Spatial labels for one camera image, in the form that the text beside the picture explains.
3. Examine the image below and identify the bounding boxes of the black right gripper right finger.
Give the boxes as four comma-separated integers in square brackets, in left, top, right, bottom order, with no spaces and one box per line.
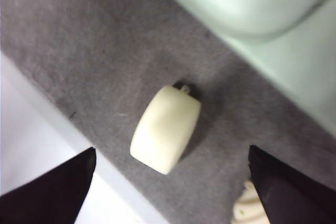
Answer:
[248,144,336,224]

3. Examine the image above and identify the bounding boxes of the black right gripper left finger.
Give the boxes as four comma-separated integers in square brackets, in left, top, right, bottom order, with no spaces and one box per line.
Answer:
[0,147,96,224]

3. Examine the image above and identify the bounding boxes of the ridged white bun green dots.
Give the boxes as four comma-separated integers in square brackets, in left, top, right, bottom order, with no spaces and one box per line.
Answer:
[234,180,268,224]

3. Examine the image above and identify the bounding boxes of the smooth white steamed bun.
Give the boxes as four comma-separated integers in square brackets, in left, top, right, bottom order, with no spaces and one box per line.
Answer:
[130,83,202,175]

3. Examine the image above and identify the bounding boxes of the green breakfast machine base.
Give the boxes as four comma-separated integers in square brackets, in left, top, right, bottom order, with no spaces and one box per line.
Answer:
[204,0,336,137]

